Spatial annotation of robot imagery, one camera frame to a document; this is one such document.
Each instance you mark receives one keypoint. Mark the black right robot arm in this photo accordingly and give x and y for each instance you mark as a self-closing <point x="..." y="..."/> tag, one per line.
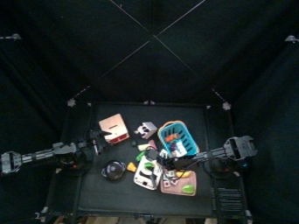
<point x="227" y="150"/>

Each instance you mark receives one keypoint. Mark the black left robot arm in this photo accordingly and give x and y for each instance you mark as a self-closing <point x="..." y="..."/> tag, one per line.
<point x="39" y="154"/>

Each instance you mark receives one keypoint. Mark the yellow orange toy starfruit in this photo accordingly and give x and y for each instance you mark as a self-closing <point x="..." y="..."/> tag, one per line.
<point x="131" y="166"/>

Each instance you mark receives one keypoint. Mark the red wooden toy box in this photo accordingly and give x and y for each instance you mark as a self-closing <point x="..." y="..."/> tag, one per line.
<point x="113" y="130"/>

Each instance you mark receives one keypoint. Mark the yellow toy fruit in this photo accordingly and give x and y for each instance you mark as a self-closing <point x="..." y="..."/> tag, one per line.
<point x="183" y="174"/>

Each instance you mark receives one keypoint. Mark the white and blue toy carton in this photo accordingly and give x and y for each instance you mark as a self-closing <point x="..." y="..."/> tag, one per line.
<point x="180" y="148"/>

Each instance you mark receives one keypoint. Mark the purple toy food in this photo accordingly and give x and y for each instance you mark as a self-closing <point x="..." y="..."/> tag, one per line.
<point x="173" y="144"/>

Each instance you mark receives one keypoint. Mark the pink toy food piece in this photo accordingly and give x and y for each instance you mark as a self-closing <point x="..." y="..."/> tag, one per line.
<point x="152" y="143"/>

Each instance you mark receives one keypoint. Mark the green toy vegetable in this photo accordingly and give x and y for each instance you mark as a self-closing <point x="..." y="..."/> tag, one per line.
<point x="140" y="156"/>

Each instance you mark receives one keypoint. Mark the pale yellow toy food piece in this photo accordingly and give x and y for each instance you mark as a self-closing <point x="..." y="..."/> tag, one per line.
<point x="143" y="146"/>

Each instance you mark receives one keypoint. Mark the pink toy tray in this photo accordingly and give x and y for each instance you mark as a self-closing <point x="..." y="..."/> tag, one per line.
<point x="179" y="183"/>

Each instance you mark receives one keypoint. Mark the small dark toy piece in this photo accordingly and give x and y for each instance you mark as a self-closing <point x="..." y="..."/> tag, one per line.
<point x="133" y="143"/>

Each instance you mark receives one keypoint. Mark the orange toy carrot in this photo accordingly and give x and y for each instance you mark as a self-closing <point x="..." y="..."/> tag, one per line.
<point x="171" y="137"/>

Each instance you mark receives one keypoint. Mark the green toy lime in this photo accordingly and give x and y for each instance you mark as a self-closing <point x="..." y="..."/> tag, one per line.
<point x="188" y="188"/>

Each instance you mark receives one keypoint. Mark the white toy pot, black lid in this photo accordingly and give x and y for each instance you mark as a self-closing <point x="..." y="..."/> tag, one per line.
<point x="113" y="169"/>

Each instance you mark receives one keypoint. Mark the white toy cube with pegs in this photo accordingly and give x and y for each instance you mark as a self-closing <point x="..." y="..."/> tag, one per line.
<point x="145" y="129"/>

